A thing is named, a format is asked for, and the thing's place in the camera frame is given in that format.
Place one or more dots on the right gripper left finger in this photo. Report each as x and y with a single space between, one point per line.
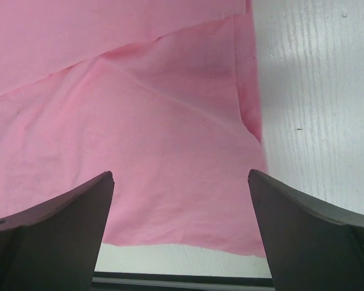
55 244

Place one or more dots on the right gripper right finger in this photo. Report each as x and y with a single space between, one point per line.
310 244

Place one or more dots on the pink t shirt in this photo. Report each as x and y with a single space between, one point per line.
163 94

